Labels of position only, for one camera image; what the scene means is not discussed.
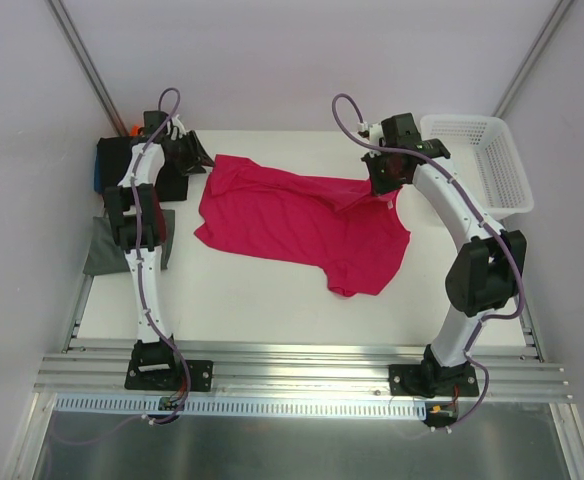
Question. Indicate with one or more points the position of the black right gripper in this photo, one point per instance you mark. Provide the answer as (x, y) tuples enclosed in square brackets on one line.
[(385, 176)]

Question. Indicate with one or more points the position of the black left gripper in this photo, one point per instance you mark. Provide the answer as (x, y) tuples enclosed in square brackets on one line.
[(186, 154)]

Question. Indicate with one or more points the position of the pink t shirt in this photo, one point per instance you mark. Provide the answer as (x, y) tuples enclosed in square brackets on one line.
[(337, 225)]

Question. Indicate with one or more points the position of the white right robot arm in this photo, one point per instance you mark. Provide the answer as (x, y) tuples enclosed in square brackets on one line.
[(485, 275)]

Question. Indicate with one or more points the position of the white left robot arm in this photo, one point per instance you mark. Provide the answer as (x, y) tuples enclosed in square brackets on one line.
[(139, 231)]

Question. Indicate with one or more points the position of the black folded t shirt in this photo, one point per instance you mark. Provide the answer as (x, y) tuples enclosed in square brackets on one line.
[(115, 157)]

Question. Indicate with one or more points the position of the orange folded t shirt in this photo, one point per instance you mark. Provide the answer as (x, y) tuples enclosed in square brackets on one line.
[(137, 130)]

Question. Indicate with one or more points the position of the white plastic basket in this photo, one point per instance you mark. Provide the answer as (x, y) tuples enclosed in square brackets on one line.
[(486, 159)]

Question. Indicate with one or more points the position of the blue folded t shirt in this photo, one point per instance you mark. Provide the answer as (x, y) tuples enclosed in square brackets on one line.
[(97, 182)]

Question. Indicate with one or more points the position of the grey folded t shirt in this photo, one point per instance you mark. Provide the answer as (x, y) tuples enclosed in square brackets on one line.
[(106, 258)]

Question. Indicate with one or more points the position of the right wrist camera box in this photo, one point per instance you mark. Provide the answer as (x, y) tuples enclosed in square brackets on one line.
[(400, 131)]

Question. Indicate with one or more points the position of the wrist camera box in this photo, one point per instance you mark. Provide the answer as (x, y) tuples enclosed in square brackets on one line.
[(400, 131), (154, 123)]

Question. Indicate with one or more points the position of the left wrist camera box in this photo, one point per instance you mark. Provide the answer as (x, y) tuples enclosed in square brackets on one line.
[(154, 123)]

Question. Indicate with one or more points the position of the left aluminium corner post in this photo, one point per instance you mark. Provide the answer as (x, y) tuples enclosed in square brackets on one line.
[(73, 37)]

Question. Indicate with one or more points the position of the aluminium corner post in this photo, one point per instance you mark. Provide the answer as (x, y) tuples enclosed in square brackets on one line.
[(549, 29), (73, 37)]

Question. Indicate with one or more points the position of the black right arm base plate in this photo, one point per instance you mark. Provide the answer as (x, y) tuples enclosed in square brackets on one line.
[(429, 381)]

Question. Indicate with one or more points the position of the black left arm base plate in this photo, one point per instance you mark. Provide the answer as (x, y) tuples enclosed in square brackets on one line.
[(165, 377)]

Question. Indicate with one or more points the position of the right aluminium corner post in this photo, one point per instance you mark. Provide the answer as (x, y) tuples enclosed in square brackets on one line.
[(549, 29)]

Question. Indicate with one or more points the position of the aluminium mounting rail frame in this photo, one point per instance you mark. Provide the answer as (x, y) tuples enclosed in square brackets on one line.
[(273, 328)]

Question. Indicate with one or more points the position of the white slotted cable duct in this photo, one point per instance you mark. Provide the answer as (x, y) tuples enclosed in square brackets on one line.
[(245, 407)]

